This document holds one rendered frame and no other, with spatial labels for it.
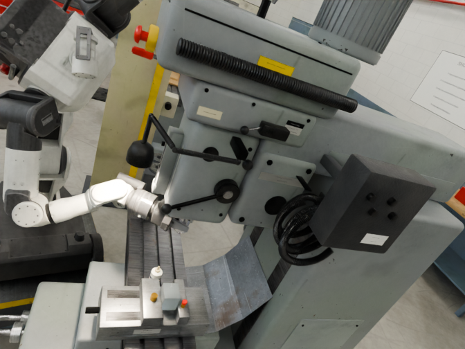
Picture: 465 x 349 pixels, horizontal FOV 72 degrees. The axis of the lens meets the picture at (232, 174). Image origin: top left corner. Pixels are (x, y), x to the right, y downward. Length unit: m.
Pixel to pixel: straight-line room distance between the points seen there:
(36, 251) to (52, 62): 0.99
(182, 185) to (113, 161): 2.11
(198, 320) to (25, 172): 0.71
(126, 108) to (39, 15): 1.68
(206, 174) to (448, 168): 0.81
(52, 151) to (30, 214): 0.52
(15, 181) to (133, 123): 1.78
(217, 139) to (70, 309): 0.93
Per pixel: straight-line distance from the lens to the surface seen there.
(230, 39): 0.72
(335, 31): 0.89
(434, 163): 1.23
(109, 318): 1.12
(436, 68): 6.16
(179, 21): 0.70
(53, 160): 1.60
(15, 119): 1.09
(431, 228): 1.22
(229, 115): 0.78
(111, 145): 2.90
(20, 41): 1.11
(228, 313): 1.34
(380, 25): 0.90
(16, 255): 1.81
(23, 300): 1.89
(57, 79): 1.11
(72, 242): 1.84
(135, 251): 1.41
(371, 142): 1.02
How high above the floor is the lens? 1.91
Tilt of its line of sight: 27 degrees down
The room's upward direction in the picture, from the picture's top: 24 degrees clockwise
